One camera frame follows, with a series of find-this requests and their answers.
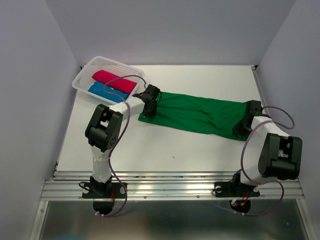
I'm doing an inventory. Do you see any green t shirt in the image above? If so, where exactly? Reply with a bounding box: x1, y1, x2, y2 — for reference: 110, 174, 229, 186
138, 92, 247, 142

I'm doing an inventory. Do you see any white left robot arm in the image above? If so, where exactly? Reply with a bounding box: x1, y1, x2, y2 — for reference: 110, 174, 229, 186
82, 84, 162, 197

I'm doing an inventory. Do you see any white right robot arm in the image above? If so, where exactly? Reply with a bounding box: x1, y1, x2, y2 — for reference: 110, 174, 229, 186
230, 100, 303, 195

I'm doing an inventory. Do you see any rolled red t shirt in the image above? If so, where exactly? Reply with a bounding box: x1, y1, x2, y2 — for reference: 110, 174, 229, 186
92, 70, 137, 95

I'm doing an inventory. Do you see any white perforated plastic basket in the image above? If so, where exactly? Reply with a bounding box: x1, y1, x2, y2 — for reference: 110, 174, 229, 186
72, 56, 146, 105

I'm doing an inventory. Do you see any rolled blue t shirt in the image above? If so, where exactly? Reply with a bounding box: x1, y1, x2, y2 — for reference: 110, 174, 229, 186
88, 81, 129, 103

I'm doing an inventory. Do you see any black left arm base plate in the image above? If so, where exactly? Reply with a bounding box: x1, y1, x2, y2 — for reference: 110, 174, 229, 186
78, 181, 128, 199

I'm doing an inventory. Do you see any aluminium frame rail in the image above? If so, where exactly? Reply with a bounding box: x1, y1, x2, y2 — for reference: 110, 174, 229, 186
39, 171, 306, 201

